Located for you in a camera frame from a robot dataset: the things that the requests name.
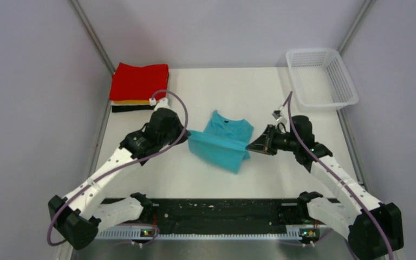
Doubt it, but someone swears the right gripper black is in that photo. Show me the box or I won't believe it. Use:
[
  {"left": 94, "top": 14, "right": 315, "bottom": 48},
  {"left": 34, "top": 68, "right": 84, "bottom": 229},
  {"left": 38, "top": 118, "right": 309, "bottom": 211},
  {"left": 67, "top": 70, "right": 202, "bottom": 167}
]
[{"left": 247, "top": 124, "right": 300, "bottom": 155}]

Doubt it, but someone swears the teal t-shirt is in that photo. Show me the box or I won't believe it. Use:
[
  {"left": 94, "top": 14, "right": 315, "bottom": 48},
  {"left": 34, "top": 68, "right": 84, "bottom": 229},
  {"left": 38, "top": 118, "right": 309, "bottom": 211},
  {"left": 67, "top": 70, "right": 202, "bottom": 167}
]
[{"left": 188, "top": 110, "right": 254, "bottom": 174}]

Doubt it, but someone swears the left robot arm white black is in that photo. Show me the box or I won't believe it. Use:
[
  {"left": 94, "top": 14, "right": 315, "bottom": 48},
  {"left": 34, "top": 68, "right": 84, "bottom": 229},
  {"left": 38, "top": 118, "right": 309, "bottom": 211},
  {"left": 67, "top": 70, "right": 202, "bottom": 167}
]
[{"left": 46, "top": 106, "right": 190, "bottom": 250}]

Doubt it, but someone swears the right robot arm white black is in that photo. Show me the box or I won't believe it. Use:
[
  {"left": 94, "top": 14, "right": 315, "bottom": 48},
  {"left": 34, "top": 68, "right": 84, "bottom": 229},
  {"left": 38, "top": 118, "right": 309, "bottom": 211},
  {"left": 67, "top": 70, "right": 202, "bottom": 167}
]
[{"left": 246, "top": 115, "right": 404, "bottom": 259}]

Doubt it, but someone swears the red folded t-shirt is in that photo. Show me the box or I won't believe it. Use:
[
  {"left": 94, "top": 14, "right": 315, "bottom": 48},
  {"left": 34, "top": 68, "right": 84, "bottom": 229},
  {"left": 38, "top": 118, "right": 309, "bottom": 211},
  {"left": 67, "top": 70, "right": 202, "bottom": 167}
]
[{"left": 109, "top": 62, "right": 169, "bottom": 101}]

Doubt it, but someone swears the white plastic basket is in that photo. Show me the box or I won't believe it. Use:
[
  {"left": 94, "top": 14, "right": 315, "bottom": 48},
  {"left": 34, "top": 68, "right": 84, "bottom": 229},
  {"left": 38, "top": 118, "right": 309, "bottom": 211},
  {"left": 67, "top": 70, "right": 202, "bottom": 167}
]
[{"left": 285, "top": 48, "right": 359, "bottom": 112}]

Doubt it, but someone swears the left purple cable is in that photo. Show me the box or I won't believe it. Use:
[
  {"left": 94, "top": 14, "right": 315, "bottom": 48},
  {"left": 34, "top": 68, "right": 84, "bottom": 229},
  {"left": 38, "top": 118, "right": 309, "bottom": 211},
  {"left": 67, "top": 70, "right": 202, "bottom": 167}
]
[{"left": 46, "top": 89, "right": 190, "bottom": 248}]

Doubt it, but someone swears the purple cable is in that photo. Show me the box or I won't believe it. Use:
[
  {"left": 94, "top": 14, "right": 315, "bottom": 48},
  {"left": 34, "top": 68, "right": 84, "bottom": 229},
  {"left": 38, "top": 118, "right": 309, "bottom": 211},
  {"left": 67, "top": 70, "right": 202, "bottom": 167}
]
[
  {"left": 281, "top": 91, "right": 395, "bottom": 260},
  {"left": 46, "top": 89, "right": 190, "bottom": 248}
]

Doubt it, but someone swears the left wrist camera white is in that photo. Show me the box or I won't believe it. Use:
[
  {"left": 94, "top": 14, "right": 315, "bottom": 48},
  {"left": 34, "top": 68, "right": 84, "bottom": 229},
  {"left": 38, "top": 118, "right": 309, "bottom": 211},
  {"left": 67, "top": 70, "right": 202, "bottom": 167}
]
[{"left": 149, "top": 97, "right": 171, "bottom": 111}]

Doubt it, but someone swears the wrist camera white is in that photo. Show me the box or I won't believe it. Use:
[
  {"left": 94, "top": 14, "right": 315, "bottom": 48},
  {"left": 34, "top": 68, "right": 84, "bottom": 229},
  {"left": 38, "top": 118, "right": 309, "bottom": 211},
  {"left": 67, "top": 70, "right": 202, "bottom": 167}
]
[
  {"left": 149, "top": 97, "right": 171, "bottom": 111},
  {"left": 272, "top": 106, "right": 288, "bottom": 124}
]

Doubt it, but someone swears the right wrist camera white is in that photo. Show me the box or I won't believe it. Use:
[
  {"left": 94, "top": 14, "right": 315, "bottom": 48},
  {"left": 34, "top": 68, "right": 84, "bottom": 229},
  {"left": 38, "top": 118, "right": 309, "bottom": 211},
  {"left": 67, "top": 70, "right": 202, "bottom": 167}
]
[{"left": 272, "top": 106, "right": 288, "bottom": 124}]

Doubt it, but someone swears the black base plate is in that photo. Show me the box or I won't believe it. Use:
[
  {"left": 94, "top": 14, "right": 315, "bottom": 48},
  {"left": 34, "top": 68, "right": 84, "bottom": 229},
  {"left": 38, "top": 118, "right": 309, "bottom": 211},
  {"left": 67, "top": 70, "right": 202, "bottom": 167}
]
[{"left": 124, "top": 198, "right": 324, "bottom": 238}]

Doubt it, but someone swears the white cable duct strip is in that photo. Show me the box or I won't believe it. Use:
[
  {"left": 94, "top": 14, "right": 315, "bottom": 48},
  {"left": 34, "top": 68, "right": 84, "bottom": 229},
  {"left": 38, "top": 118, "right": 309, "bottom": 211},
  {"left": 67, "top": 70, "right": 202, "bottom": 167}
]
[{"left": 95, "top": 225, "right": 302, "bottom": 241}]

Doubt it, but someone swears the aluminium rail frame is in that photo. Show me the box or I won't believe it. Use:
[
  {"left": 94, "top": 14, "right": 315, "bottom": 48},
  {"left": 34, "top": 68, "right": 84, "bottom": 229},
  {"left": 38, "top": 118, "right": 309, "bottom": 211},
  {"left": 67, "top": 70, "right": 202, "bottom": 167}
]
[{"left": 56, "top": 228, "right": 354, "bottom": 259}]

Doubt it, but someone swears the left corner metal post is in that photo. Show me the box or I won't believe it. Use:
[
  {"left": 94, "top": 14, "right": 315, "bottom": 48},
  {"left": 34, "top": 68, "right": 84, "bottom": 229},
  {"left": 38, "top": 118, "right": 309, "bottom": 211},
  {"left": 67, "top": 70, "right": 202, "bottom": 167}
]
[{"left": 68, "top": 0, "right": 115, "bottom": 74}]

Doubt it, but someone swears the corner metal post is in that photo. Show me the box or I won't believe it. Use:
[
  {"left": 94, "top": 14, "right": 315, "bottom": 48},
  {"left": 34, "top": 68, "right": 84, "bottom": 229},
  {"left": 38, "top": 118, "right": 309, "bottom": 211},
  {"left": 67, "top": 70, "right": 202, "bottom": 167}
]
[
  {"left": 68, "top": 0, "right": 115, "bottom": 74},
  {"left": 337, "top": 0, "right": 376, "bottom": 56}
]

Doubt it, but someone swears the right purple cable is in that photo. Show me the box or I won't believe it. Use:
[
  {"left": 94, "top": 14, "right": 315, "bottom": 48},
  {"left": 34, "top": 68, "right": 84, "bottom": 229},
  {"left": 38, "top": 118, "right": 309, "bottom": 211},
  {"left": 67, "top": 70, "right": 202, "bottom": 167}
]
[{"left": 281, "top": 91, "right": 395, "bottom": 260}]

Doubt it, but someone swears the right corner metal post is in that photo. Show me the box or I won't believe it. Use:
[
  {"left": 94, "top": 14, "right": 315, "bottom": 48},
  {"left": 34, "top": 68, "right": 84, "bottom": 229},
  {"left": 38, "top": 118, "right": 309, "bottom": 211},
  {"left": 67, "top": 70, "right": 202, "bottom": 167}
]
[{"left": 337, "top": 0, "right": 376, "bottom": 56}]

